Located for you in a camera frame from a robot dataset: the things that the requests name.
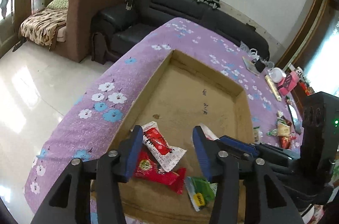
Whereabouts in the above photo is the green white snack packet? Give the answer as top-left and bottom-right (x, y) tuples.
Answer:
(185, 176), (218, 212)

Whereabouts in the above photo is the white red snack packet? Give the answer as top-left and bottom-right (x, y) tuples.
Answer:
(142, 121), (187, 172)

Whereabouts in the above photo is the red snack packet yellow logo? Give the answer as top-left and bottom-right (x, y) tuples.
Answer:
(133, 147), (186, 195)

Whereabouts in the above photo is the red gold snack packet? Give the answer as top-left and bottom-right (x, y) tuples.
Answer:
(278, 134), (296, 149)

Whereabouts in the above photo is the green white wafer packet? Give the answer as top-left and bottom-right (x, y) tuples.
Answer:
(267, 110), (291, 137)

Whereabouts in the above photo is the black smartphone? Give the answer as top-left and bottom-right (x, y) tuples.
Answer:
(287, 103), (302, 135)

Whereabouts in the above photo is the long cream snack bar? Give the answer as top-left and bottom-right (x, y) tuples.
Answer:
(265, 75), (282, 102)

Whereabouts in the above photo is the purple floral tablecloth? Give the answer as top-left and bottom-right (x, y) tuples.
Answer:
(24, 18), (289, 211)

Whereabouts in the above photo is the pink box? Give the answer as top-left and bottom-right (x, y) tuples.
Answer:
(277, 71), (300, 96)

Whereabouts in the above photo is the black small object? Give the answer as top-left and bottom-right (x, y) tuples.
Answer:
(252, 58), (266, 73)

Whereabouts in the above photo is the shallow cardboard box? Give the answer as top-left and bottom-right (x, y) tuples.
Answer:
(109, 50), (254, 223)

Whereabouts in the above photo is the black clip gadget on sofa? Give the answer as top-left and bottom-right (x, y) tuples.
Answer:
(196, 0), (221, 9)

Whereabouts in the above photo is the black leather sofa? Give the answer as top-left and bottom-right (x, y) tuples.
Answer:
(91, 0), (270, 64)

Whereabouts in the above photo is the leopard print blanket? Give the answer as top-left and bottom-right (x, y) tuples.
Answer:
(18, 8), (68, 47)

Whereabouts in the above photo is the green pillow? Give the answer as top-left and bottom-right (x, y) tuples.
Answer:
(47, 0), (68, 10)

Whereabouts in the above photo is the brown fabric armchair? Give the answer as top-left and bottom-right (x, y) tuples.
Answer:
(51, 0), (126, 63)

